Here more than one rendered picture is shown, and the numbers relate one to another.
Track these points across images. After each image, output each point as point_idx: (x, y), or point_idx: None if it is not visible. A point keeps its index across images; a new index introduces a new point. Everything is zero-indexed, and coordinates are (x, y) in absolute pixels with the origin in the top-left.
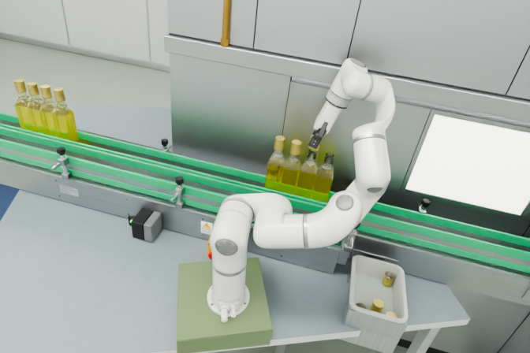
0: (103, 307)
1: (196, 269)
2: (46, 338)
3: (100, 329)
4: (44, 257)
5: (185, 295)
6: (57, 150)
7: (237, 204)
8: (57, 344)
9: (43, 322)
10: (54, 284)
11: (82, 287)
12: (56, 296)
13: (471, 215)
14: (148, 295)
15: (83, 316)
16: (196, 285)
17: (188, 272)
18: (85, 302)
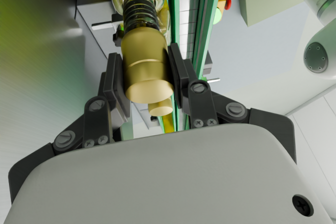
0: (266, 39)
1: (257, 10)
2: (283, 48)
3: (284, 31)
4: (228, 78)
5: (288, 4)
6: None
7: None
8: (289, 42)
9: (272, 55)
10: (246, 66)
11: (249, 56)
12: (255, 60)
13: None
14: (259, 23)
15: (272, 44)
16: (278, 0)
17: (259, 15)
18: (261, 48)
